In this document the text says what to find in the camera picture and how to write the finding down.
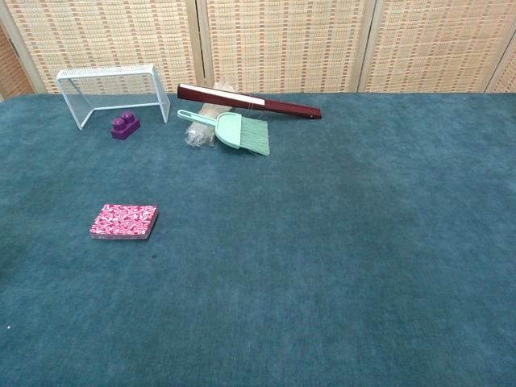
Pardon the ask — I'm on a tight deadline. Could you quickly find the pink patterned card stack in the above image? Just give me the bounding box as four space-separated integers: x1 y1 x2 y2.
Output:
89 203 159 242

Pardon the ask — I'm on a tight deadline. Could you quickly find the mint green hand brush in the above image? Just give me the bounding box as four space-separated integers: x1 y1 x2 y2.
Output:
177 108 271 157

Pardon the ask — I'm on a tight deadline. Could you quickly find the clear bag with beige contents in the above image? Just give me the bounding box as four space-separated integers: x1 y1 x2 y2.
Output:
184 81 239 149

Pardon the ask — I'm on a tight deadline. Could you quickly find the dark red folded fan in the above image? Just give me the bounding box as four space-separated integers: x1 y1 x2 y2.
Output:
177 83 323 121

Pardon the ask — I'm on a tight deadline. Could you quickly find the purple toy building brick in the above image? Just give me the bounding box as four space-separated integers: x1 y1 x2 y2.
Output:
110 110 142 141

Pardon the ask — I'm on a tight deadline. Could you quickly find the woven bamboo screen panel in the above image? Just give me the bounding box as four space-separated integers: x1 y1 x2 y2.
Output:
0 0 206 96
358 0 516 94
485 48 516 94
0 23 35 102
196 0 378 94

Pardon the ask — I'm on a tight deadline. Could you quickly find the white wire mesh rack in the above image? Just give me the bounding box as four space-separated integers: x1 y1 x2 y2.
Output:
56 63 171 131

